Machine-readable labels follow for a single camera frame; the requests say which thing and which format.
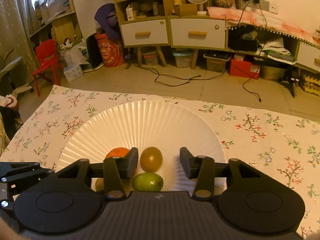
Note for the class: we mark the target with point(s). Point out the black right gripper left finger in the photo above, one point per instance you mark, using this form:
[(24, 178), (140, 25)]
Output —
[(113, 170)]

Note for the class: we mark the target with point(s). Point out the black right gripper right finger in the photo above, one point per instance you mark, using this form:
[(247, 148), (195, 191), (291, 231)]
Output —
[(205, 170)]

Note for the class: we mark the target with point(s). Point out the orange fruit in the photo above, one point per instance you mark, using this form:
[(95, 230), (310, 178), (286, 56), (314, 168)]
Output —
[(119, 152)]

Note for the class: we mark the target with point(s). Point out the tan longan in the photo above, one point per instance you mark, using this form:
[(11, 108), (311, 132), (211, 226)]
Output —
[(99, 184)]

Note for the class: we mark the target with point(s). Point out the green tomato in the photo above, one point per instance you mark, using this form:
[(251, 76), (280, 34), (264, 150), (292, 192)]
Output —
[(147, 181)]

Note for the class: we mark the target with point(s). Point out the brown round fruit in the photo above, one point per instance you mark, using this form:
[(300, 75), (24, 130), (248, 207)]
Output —
[(151, 159)]

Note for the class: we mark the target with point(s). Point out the white fluted plate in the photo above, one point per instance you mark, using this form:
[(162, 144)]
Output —
[(142, 124)]

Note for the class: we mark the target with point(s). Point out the floral tablecloth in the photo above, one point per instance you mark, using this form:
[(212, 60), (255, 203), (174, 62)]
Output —
[(284, 147)]

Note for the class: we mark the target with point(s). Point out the red storage box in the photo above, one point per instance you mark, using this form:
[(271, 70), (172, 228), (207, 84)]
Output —
[(243, 69)]

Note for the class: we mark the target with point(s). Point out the clear plastic storage bin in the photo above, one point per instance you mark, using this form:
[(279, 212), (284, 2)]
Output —
[(183, 58)]

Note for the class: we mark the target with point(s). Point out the orange printed barrel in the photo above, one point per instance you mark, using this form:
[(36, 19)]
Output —
[(112, 51)]

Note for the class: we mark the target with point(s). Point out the red plastic chair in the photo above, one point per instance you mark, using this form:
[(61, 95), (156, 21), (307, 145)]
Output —
[(47, 57)]

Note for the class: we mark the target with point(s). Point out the low wooden sideboard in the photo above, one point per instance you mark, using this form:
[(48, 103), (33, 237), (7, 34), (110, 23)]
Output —
[(273, 45)]

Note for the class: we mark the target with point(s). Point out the grey curtain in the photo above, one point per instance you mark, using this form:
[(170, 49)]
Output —
[(18, 22)]

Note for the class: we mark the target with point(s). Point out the purple plush toy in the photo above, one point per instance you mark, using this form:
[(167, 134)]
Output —
[(107, 18)]

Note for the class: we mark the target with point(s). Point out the wooden cabinet with white drawers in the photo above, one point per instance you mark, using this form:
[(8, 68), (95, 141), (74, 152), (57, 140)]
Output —
[(196, 32)]

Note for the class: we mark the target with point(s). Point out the pink cloth on sideboard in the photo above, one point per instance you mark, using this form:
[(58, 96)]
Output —
[(236, 17)]

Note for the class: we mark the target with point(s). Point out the wooden bookshelf by window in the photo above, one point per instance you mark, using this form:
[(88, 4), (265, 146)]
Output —
[(57, 20)]

